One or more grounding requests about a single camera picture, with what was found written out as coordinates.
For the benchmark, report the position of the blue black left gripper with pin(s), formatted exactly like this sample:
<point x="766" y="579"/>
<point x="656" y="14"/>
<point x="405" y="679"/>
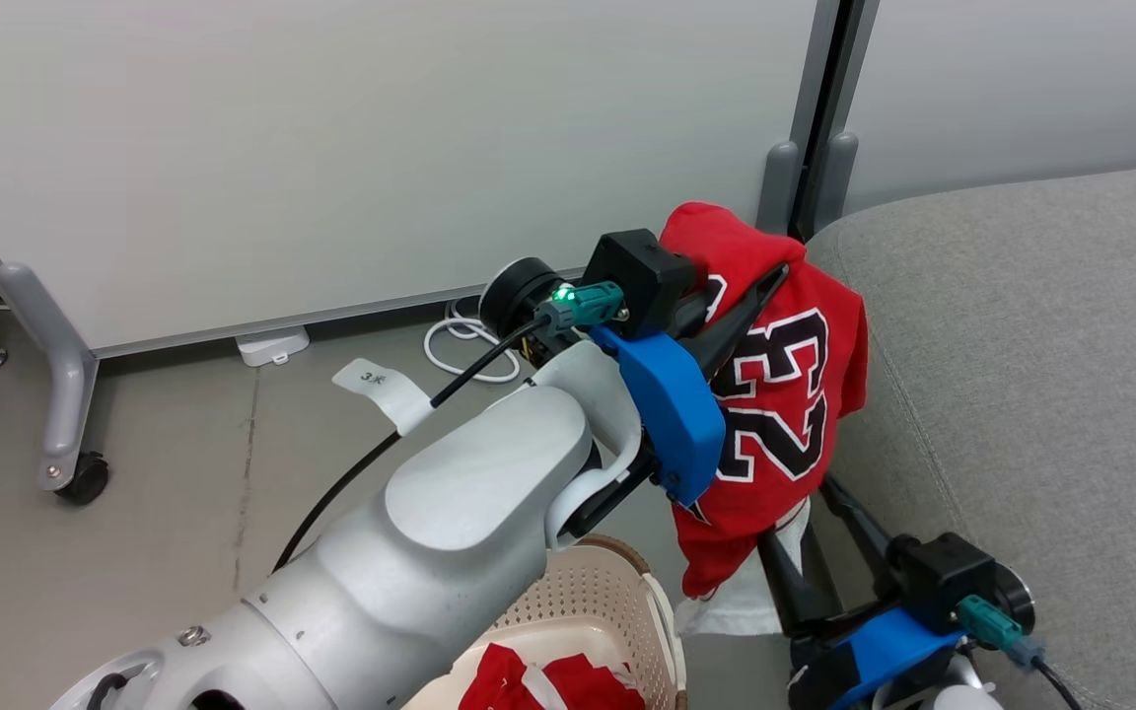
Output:
<point x="672" y="414"/>

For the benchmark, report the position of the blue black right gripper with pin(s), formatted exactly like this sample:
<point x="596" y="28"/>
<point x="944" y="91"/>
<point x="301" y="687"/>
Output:
<point x="874" y="656"/>

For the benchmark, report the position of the red jersey large number 23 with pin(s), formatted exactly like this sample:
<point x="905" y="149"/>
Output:
<point x="785" y="394"/>

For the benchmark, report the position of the red garment white trim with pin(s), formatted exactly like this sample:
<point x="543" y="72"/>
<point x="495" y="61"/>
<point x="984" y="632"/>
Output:
<point x="588" y="685"/>

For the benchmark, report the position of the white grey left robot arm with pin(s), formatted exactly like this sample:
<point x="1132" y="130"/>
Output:
<point x="450" y="513"/>

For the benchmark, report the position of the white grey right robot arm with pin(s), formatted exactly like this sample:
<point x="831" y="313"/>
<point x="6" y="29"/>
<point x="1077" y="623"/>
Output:
<point x="962" y="698"/>

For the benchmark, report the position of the cream perforated laundry basket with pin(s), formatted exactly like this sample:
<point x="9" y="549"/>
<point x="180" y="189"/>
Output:
<point x="588" y="592"/>

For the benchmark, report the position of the grey fabric sofa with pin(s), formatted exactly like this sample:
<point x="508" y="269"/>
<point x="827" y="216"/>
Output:
<point x="1041" y="375"/>

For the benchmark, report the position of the narrow white partition panel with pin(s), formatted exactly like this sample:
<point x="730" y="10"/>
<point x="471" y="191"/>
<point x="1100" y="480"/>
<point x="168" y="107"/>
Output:
<point x="1022" y="89"/>

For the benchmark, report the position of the wide white partition panel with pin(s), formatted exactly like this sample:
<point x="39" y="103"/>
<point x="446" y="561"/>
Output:
<point x="381" y="148"/>

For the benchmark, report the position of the white power adapter box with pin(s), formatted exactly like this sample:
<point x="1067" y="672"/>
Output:
<point x="272" y="347"/>

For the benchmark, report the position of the black caster wheel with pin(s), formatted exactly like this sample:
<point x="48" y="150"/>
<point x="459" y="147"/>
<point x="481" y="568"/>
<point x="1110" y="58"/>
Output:
<point x="85" y="480"/>

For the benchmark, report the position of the grey partition foot with caster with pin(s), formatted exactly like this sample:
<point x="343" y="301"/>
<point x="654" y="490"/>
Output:
<point x="60" y="375"/>

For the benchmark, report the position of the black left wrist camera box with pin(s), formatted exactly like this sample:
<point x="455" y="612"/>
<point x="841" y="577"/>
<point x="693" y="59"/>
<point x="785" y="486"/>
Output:
<point x="639" y="271"/>

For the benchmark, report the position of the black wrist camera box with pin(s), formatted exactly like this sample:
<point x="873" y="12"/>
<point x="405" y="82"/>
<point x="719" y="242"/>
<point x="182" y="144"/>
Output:
<point x="639" y="271"/>
<point x="943" y="577"/>

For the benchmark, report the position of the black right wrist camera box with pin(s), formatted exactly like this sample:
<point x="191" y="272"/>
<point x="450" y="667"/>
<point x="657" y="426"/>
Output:
<point x="943" y="577"/>

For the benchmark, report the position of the grey partition foot post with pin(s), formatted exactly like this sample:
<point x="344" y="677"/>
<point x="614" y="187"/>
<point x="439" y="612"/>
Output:
<point x="778" y="187"/>
<point x="836" y="177"/>

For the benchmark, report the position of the green left camera connector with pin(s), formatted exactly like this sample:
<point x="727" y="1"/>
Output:
<point x="588" y="301"/>

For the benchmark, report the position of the green camera connector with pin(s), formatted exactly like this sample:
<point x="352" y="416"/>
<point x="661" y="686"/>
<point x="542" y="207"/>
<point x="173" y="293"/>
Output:
<point x="987" y="621"/>
<point x="588" y="301"/>

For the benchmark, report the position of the green right camera connector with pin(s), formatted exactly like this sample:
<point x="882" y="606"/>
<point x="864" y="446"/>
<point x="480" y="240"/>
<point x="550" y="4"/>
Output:
<point x="987" y="621"/>

